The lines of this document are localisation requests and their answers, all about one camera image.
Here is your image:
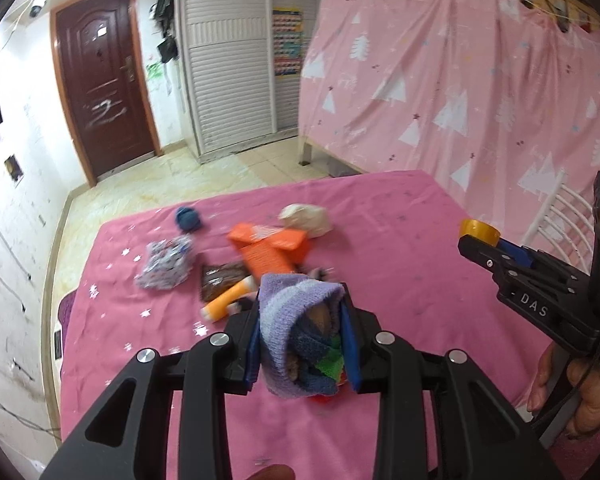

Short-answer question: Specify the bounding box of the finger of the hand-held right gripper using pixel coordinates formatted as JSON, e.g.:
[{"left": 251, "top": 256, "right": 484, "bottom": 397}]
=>
[
  {"left": 457, "top": 234, "right": 529, "bottom": 287},
  {"left": 497, "top": 239, "right": 537, "bottom": 269}
]

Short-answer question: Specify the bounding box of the pink star-print tablecloth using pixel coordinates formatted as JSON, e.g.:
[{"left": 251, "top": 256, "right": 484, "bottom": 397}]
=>
[{"left": 59, "top": 170, "right": 563, "bottom": 480}]

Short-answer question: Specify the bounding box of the white metal chair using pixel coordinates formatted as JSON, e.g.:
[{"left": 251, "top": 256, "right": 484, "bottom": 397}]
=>
[{"left": 522, "top": 169, "right": 598, "bottom": 276}]

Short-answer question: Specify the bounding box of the blue cloth ball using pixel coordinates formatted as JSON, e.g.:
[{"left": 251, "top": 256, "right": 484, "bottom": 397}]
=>
[{"left": 175, "top": 205, "right": 204, "bottom": 234}]

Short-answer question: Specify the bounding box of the orange cardboard box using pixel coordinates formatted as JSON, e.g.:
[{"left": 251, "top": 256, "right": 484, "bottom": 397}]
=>
[{"left": 227, "top": 222, "right": 312, "bottom": 275}]

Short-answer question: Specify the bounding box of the dark brown door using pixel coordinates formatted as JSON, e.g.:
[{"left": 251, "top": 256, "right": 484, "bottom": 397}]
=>
[{"left": 50, "top": 0, "right": 162, "bottom": 187}]

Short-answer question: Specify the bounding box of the brown snack packet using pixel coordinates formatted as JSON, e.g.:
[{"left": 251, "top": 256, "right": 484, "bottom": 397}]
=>
[{"left": 200, "top": 261, "right": 251, "bottom": 303}]

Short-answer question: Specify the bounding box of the person's right hand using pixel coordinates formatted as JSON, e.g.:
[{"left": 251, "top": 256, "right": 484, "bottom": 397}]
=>
[{"left": 526, "top": 342, "right": 600, "bottom": 437}]

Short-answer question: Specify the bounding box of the person's right forearm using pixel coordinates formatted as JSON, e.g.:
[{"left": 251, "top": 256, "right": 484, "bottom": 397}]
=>
[{"left": 550, "top": 417, "right": 600, "bottom": 480}]

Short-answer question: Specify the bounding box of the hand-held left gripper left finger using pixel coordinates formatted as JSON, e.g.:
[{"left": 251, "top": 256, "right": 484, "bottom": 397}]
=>
[{"left": 39, "top": 305, "right": 261, "bottom": 480}]

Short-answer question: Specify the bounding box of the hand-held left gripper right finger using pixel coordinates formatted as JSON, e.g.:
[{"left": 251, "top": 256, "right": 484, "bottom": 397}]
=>
[{"left": 339, "top": 290, "right": 566, "bottom": 480}]

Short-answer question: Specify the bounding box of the wooden bed frame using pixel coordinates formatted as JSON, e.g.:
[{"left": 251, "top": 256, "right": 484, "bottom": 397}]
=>
[{"left": 298, "top": 132, "right": 366, "bottom": 177}]

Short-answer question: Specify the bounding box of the yellow bowl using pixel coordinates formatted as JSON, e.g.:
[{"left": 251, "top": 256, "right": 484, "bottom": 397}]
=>
[{"left": 459, "top": 218, "right": 502, "bottom": 247}]

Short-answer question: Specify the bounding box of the white louvered wardrobe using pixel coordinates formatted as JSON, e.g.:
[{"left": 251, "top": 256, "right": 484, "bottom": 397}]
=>
[{"left": 176, "top": 0, "right": 326, "bottom": 163}]

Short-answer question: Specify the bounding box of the person's left hand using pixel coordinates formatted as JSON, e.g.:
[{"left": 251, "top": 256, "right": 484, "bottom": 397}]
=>
[{"left": 244, "top": 464, "right": 297, "bottom": 480}]

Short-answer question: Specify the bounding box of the white patterned wrapper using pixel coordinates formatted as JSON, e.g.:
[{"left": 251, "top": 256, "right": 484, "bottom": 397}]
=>
[{"left": 135, "top": 235, "right": 196, "bottom": 292}]

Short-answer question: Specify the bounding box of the colourful wall poster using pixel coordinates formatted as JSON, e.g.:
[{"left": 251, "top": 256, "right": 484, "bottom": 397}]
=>
[{"left": 272, "top": 6, "right": 302, "bottom": 80}]

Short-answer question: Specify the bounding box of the beige cloth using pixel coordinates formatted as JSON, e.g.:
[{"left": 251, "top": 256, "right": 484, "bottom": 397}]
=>
[{"left": 278, "top": 203, "right": 332, "bottom": 239}]

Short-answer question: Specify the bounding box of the small red object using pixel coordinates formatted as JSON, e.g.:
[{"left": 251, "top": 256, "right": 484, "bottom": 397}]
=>
[{"left": 305, "top": 392, "right": 351, "bottom": 406}]

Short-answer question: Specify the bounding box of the pink tree-print curtain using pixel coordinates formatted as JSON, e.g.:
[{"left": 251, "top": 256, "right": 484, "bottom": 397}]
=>
[{"left": 298, "top": 0, "right": 600, "bottom": 261}]

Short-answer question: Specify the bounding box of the orange and white tube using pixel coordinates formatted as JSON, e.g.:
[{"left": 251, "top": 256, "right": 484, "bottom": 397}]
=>
[{"left": 201, "top": 276, "right": 257, "bottom": 322}]

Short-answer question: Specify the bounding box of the purple striped knit sock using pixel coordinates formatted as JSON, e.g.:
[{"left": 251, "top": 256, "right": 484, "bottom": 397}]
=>
[{"left": 257, "top": 274, "right": 348, "bottom": 401}]

